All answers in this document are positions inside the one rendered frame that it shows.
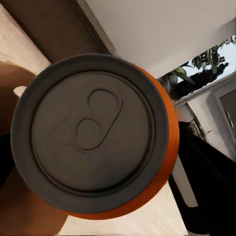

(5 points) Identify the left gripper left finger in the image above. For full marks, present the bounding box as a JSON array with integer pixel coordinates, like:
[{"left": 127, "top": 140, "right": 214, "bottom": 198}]
[{"left": 0, "top": 134, "right": 15, "bottom": 189}]

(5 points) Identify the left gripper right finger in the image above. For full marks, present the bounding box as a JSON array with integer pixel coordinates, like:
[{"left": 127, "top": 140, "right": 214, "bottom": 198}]
[{"left": 178, "top": 131, "right": 236, "bottom": 236}]

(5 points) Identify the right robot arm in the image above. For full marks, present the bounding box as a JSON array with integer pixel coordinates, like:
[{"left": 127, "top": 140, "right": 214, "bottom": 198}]
[{"left": 167, "top": 119, "right": 210, "bottom": 236}]

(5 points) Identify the can of soda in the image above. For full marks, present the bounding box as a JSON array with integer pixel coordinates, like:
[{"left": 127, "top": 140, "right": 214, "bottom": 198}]
[{"left": 10, "top": 54, "right": 180, "bottom": 220}]

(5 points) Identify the trash can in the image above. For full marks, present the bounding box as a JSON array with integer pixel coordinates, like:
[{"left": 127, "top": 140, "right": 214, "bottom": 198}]
[{"left": 0, "top": 61, "right": 69, "bottom": 236}]

